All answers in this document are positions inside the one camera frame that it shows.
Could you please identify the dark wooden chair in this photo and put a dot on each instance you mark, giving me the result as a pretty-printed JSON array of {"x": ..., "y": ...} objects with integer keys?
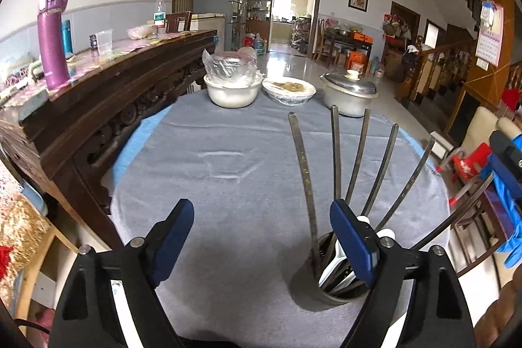
[{"x": 475, "y": 221}]

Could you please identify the purple water bottle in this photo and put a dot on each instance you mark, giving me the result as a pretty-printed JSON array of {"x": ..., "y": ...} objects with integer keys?
[{"x": 53, "y": 46}]

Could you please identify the white chest freezer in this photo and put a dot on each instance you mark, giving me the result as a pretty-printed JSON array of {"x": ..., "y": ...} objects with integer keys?
[{"x": 208, "y": 30}]

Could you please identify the white bowl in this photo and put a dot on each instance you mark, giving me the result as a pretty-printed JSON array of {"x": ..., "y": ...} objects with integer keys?
[{"x": 232, "y": 95}]

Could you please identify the blue tablecloth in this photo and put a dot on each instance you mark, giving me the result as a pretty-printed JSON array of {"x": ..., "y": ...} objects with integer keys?
[{"x": 138, "y": 140}]

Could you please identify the white step stool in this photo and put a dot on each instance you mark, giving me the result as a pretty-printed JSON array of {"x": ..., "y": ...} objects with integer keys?
[{"x": 442, "y": 144}]

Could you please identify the person's right hand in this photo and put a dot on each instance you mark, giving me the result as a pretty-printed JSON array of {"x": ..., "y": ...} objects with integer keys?
[{"x": 501, "y": 315}]

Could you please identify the grey tablecloth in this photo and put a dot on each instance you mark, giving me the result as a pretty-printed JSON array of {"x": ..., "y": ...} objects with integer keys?
[{"x": 244, "y": 209}]

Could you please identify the plastic bag of food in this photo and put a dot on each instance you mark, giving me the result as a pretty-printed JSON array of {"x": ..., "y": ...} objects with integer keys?
[{"x": 140, "y": 32}]

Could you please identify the wooden staircase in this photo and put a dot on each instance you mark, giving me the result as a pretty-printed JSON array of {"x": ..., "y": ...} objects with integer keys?
[{"x": 444, "y": 66}]

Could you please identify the metal utensil holder cup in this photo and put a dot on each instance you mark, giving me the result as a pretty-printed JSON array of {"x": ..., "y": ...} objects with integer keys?
[{"x": 310, "y": 287}]

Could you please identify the white ceramic spoon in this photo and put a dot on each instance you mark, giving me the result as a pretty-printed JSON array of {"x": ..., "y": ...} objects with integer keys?
[{"x": 335, "y": 260}]

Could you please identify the blue water jug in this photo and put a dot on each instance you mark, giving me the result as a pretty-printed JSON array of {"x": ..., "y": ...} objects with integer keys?
[{"x": 260, "y": 44}]

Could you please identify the red child chair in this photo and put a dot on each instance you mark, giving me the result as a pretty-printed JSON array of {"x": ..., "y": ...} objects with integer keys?
[{"x": 469, "y": 166}]

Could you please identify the plastic-wrapped plate of food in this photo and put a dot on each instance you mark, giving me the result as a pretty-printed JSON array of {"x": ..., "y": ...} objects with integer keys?
[{"x": 289, "y": 91}]

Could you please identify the dark wooden dining table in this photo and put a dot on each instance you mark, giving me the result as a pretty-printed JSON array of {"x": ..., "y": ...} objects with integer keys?
[{"x": 346, "y": 42}]

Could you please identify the aluminium pot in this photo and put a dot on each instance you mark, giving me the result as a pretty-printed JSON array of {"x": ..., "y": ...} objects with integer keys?
[{"x": 346, "y": 105}]

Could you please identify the aluminium pot lid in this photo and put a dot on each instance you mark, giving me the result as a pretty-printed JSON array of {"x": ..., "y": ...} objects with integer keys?
[{"x": 350, "y": 85}]

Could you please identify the pink wall calendar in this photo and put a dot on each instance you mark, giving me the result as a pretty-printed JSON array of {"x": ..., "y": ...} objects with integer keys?
[{"x": 489, "y": 38}]

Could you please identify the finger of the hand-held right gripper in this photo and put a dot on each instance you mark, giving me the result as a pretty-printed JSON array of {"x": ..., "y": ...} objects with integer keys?
[{"x": 507, "y": 152}]

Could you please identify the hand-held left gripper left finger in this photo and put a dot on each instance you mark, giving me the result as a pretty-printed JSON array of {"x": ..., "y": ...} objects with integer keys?
[{"x": 175, "y": 240}]

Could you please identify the orange box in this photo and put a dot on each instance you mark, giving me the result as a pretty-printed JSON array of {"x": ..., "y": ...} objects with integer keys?
[{"x": 362, "y": 37}]

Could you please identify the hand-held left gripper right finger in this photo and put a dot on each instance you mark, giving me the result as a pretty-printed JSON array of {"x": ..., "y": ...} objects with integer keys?
[{"x": 352, "y": 246}]

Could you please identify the blue cloth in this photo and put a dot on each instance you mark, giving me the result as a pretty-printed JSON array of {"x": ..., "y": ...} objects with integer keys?
[{"x": 507, "y": 209}]

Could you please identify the cream chair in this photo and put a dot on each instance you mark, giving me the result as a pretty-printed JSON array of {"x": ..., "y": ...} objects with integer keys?
[{"x": 483, "y": 128}]

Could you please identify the teal water bottle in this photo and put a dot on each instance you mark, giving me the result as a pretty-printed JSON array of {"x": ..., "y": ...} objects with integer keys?
[{"x": 67, "y": 38}]

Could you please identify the gold tinsel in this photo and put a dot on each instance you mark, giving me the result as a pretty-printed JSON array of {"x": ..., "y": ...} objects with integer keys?
[{"x": 20, "y": 238}]

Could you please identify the carved wooden sideboard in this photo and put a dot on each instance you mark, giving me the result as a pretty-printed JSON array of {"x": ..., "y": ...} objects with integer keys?
[{"x": 102, "y": 99}]

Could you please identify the clear red-capped water bottle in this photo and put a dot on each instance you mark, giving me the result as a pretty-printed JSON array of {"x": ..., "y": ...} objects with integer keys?
[{"x": 160, "y": 17}]

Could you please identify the clear plastic cup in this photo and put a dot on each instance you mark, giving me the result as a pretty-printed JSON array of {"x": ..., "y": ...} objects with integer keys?
[{"x": 105, "y": 42}]

